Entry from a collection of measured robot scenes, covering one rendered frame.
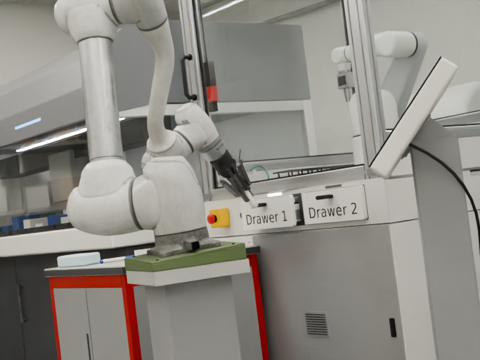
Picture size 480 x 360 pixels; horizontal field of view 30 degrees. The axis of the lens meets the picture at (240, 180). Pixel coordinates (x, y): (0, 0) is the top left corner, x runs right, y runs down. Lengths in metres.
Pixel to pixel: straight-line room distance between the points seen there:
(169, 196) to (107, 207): 0.19
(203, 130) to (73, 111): 1.08
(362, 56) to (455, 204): 0.75
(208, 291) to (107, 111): 0.61
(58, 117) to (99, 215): 1.60
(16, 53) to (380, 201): 5.14
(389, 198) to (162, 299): 0.81
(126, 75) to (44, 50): 3.86
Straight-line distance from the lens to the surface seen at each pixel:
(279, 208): 3.15
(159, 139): 2.95
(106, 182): 2.58
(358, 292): 2.99
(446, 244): 2.34
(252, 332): 3.31
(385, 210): 2.85
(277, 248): 3.27
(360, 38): 2.90
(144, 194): 2.53
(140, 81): 3.94
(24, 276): 4.82
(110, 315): 3.15
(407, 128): 2.16
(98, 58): 2.70
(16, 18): 7.68
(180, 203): 2.50
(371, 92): 2.87
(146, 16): 2.73
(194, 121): 3.03
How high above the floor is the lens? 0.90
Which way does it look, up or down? 2 degrees up
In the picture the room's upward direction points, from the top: 7 degrees counter-clockwise
